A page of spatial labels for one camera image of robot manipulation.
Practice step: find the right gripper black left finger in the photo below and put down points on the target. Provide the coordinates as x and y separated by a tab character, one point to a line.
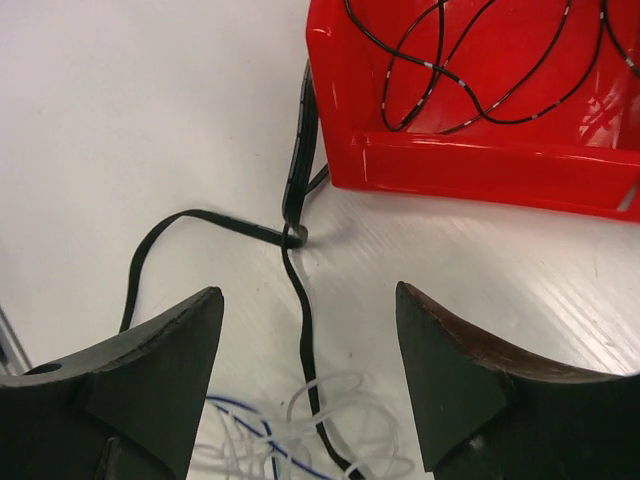
128	407

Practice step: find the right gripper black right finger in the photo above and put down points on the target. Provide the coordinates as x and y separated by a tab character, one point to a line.
485	408

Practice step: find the red plastic bin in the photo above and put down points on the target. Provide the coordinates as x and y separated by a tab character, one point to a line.
529	103

